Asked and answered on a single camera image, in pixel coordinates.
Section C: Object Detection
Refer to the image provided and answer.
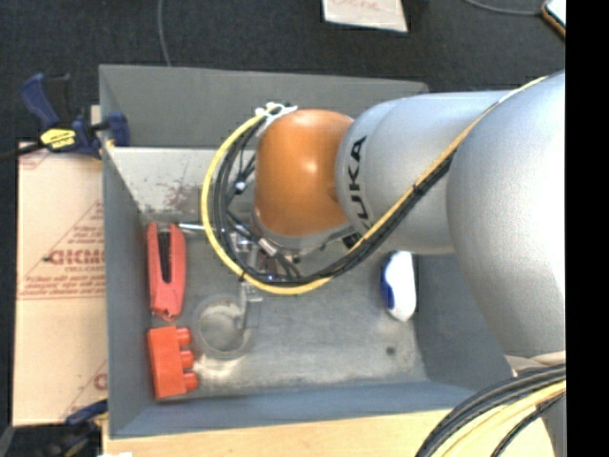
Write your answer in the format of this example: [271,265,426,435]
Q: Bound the clear glass cup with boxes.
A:
[191,292,256,361]

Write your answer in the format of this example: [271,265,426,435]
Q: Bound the grey metal bin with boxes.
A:
[98,64,516,440]

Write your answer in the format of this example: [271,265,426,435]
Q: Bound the orange toy brick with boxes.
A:
[146,326,201,401]

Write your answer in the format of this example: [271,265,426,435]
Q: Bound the white and blue oval object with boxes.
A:
[379,249,420,324]

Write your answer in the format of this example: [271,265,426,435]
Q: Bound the brown cardboard board red print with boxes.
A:
[11,140,110,427]

